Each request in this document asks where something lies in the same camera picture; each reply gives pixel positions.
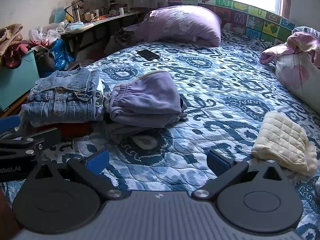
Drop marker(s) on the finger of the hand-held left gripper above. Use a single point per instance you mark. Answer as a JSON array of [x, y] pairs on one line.
[[42, 136], [8, 123]]

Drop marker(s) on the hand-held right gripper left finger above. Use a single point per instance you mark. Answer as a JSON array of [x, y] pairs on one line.
[[97, 162]]

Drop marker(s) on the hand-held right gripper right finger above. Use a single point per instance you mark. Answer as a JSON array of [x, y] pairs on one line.
[[218, 162]]

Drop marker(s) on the lavender pants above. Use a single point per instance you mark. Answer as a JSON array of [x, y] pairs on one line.
[[145, 100]]

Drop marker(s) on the grey folded clothes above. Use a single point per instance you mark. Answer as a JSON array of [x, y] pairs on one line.
[[120, 133]]

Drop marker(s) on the red folded garment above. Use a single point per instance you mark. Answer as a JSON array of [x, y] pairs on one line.
[[75, 130]]

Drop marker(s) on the teal storage box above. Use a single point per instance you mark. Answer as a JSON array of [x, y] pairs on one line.
[[17, 80]]

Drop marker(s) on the folded denim jacket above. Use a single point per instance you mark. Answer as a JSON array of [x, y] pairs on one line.
[[62, 95]]

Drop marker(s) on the pale green garment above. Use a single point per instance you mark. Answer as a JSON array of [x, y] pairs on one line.
[[100, 97]]

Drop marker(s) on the cream quilted garment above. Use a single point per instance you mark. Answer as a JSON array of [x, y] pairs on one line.
[[280, 140]]

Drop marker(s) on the dark red garment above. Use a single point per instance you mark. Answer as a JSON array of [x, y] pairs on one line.
[[15, 55]]

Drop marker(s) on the blue patterned quilt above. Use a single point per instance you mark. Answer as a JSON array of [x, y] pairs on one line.
[[212, 92]]

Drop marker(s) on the blue plastic bag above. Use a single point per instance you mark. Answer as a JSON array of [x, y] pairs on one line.
[[60, 55]]

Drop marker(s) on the brown fluffy towel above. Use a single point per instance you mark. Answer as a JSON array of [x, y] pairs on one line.
[[10, 33]]

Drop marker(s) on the white plastic bag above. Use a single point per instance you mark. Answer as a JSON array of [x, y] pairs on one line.
[[37, 36]]

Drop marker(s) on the dark desk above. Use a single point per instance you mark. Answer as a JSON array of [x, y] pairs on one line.
[[85, 33]]

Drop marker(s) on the black smartphone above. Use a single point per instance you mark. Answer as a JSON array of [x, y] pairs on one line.
[[148, 54]]

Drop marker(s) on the steel thermos flask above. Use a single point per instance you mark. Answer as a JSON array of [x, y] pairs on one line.
[[76, 13]]

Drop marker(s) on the pink cloth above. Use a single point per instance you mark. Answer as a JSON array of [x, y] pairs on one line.
[[300, 42]]

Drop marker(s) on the white small bottle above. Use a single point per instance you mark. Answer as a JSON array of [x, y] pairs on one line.
[[121, 11]]

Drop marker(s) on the colourful alphabet play mat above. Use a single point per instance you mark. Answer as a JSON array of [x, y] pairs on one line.
[[250, 17]]

